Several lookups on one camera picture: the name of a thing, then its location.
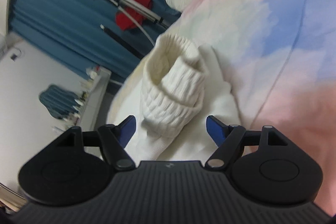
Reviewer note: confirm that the silver tripod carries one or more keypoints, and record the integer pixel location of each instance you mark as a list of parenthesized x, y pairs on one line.
[(152, 16)]

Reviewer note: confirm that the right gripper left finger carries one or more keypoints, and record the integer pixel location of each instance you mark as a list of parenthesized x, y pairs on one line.
[(112, 140)]

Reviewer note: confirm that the red cloth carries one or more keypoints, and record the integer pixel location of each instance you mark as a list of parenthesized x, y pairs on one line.
[(125, 23)]

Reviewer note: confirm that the black pole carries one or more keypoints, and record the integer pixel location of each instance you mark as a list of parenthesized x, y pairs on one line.
[(121, 42)]

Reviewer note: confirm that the white jacket with lettered band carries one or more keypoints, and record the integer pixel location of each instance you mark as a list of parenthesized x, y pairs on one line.
[(171, 93)]

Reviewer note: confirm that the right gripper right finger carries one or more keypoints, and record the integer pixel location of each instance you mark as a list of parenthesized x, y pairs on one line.
[(231, 141)]

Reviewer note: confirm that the white desk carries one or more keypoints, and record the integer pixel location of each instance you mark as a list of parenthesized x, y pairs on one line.
[(88, 107)]

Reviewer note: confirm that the pastel rainbow duvet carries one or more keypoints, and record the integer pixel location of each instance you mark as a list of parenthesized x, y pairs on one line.
[(279, 58)]

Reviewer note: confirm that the blue curtain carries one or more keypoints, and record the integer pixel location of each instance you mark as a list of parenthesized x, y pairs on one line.
[(70, 31)]

